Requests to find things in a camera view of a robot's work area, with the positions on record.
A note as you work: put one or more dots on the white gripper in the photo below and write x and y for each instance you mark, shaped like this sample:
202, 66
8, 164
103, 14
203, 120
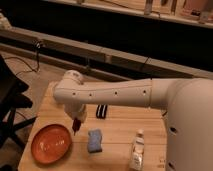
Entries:
76, 111

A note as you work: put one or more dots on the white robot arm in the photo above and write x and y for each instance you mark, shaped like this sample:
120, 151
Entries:
187, 101

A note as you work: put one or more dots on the orange ceramic bowl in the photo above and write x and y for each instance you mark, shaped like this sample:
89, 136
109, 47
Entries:
50, 143

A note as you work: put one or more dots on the black striped object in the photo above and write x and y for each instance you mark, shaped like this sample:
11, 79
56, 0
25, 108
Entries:
101, 111

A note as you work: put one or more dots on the blue sponge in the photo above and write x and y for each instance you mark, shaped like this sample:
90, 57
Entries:
94, 141

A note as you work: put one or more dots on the black office chair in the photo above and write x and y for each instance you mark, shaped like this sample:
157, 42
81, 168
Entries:
11, 98

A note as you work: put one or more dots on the white plastic bottle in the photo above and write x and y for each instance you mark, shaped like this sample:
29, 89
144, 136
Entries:
137, 151

